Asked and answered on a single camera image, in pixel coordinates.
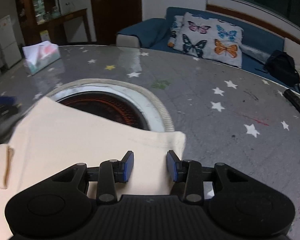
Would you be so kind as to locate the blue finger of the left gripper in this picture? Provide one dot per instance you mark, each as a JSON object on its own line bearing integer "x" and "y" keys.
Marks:
{"x": 7, "y": 100}

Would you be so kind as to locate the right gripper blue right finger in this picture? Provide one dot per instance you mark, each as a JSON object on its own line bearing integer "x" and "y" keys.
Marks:
{"x": 175, "y": 167}

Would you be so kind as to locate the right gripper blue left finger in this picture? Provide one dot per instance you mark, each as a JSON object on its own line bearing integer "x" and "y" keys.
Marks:
{"x": 124, "y": 170}

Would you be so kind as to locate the cream white shirt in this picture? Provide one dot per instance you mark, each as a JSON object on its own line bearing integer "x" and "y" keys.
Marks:
{"x": 53, "y": 137}

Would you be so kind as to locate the white refrigerator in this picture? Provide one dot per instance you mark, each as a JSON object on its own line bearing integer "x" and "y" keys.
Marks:
{"x": 8, "y": 44}

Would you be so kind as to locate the tissue box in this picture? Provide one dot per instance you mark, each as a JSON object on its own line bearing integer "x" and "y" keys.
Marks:
{"x": 39, "y": 56}

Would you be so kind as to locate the round black induction cooker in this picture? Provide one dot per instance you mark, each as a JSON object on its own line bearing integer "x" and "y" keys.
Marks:
{"x": 118, "y": 101}

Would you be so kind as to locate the dark wooden cabinet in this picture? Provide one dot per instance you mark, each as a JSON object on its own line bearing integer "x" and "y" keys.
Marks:
{"x": 43, "y": 18}

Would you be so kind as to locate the butterfly print pillow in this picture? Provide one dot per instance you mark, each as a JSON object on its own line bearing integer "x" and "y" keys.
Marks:
{"x": 210, "y": 38}

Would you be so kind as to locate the blue sofa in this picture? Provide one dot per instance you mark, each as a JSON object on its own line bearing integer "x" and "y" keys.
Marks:
{"x": 257, "y": 43}

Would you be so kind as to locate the black backpack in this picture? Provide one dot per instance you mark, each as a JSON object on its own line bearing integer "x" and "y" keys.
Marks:
{"x": 279, "y": 66}

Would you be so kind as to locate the dark wooden door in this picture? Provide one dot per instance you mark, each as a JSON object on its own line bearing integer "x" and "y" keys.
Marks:
{"x": 111, "y": 16}

